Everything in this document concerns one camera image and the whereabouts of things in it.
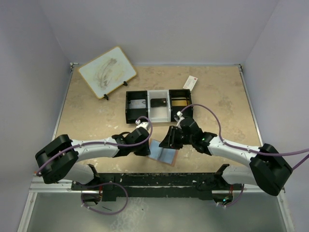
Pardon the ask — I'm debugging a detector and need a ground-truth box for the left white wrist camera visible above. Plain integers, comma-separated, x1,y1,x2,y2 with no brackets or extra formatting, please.
135,119,151,131

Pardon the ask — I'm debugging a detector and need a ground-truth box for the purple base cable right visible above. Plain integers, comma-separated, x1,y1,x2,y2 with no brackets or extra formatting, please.
216,185,245,208

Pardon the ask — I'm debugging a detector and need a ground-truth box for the gold card with stripe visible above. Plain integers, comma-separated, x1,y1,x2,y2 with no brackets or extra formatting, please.
171,99,188,107

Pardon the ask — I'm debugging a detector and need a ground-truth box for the pink leather card holder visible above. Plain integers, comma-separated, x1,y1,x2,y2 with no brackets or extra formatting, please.
147,139,180,167

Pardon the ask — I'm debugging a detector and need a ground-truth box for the black card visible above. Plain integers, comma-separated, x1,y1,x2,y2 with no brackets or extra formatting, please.
150,98,167,107
150,98,168,107

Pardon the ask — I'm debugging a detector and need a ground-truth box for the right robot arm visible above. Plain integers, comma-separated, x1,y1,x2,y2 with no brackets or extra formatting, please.
159,117,293,196

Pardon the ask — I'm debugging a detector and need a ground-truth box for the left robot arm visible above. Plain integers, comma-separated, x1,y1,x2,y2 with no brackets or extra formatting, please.
35,127,153,189

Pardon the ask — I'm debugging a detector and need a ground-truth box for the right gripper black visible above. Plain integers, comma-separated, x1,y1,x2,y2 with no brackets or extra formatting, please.
159,125,194,150

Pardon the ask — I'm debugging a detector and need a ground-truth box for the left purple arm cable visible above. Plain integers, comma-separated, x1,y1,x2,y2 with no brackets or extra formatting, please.
36,116,153,176

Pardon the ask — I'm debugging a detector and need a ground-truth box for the purple base cable loop left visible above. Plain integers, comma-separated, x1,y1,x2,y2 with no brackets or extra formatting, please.
81,182,128,215

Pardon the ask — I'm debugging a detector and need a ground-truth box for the black right plastic bin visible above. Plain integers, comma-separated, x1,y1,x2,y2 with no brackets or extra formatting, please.
169,89,193,122

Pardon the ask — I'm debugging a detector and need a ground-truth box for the black plastic bin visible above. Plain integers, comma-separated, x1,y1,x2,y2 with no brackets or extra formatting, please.
169,89,193,122
125,90,148,124

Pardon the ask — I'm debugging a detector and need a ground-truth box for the whiteboard with yellow frame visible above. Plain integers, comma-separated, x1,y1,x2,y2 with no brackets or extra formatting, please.
78,46,137,99

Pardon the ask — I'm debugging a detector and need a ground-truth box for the white plastic bin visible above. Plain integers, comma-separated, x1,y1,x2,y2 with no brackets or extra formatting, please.
147,89,171,123

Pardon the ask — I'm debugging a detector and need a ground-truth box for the white red paper box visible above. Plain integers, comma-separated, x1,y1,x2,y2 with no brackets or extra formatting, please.
183,75,198,91

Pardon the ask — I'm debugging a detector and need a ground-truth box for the silver card in left bin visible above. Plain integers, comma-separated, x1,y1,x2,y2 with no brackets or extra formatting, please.
129,99,147,109

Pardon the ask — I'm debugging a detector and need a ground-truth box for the black card in white bin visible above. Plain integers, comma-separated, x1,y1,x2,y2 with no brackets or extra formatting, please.
150,98,167,107

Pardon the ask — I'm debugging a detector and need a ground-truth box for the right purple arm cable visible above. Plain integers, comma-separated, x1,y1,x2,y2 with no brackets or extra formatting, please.
178,103,309,171

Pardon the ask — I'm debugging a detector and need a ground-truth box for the light blue card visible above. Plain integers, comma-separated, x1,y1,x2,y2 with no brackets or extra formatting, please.
149,140,177,164

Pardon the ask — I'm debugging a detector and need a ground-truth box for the black left plastic bin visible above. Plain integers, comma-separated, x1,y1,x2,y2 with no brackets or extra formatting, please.
125,90,148,124

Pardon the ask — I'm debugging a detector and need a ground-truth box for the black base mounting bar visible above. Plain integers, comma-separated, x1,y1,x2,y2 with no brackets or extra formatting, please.
71,172,241,202

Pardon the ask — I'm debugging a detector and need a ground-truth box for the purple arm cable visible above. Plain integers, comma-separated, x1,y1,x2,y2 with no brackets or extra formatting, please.
178,103,309,171
36,116,153,176

